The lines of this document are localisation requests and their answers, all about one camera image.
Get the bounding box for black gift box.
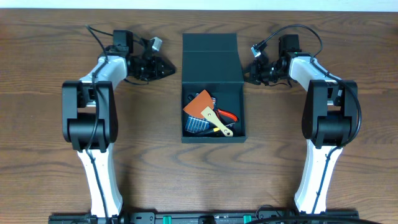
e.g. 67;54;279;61
181;33;247;143

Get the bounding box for orange scraper wooden handle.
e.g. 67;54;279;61
183;90;233;137

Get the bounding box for blue precision screwdriver set case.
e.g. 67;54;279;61
184;114;214;134

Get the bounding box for red handled pliers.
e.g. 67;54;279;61
215;108;239;122

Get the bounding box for black yellow screwdriver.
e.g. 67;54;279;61
194;123;235;136

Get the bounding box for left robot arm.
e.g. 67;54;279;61
62;30;175;223

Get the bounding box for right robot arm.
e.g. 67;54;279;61
244;34;362;215

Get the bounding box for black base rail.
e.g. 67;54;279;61
48;210;360;224

